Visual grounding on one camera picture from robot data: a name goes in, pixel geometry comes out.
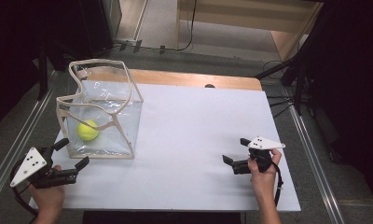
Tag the clear bag with beige trim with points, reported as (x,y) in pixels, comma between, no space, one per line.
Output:
(125,124)

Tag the black upright stand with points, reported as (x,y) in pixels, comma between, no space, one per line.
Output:
(42,71)

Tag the person's right hand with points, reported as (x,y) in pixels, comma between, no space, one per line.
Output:
(264,183)

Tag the light wooden furniture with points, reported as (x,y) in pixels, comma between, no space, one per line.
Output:
(287,43)

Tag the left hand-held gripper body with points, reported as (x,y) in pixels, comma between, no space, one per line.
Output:
(29,166)

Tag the yellow tennis ball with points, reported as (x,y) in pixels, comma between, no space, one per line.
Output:
(87,130)

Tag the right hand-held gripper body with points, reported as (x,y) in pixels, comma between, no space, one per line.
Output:
(264,143)

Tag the dark cabinet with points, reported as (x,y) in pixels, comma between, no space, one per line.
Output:
(94,25)

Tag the person's left hand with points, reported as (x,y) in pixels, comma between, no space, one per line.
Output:
(49,200)

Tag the black seat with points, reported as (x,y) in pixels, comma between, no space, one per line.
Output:
(163,218)

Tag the aluminium floor rail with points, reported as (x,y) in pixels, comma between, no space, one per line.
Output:
(20,137)
(312,158)

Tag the black tripod stand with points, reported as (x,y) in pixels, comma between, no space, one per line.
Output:
(299,87)

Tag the wooden table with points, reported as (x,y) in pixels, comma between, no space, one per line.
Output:
(175,77)

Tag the white board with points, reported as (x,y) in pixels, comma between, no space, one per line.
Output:
(181,140)

